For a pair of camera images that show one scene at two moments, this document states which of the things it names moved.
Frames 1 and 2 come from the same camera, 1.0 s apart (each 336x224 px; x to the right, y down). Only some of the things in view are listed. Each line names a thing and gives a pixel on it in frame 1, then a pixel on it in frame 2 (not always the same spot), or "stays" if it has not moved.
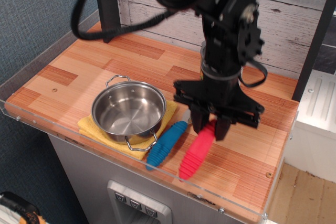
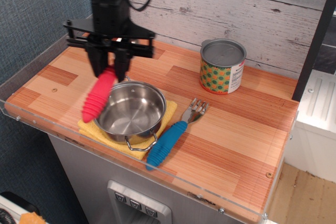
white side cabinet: (312, 144) stays
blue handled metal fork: (165, 142) stays
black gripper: (217, 96) → (111, 27)
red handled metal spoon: (197, 150) → (96, 99)
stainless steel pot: (129, 109) stays
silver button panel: (130, 207) stays
